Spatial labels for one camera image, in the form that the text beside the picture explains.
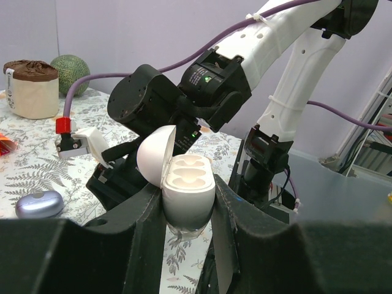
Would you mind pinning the purple earbud case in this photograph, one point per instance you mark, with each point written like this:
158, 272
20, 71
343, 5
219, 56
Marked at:
39, 205

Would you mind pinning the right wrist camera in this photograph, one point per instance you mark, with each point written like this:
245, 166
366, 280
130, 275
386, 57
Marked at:
77, 142

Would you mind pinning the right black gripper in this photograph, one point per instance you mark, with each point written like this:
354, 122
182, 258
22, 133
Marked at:
142, 102

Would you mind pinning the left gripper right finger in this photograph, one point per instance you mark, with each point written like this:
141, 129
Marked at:
252, 252

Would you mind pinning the white earbud charging case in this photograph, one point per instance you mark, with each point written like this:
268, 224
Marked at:
186, 180

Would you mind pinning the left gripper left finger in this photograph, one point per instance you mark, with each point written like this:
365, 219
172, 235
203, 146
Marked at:
119, 252

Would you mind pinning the brown topped paper roll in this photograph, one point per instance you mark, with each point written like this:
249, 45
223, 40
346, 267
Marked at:
32, 89

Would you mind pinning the pink orange candy box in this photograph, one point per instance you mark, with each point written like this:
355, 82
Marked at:
7, 146

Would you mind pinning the green melon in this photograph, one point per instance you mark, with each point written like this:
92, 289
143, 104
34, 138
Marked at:
70, 68

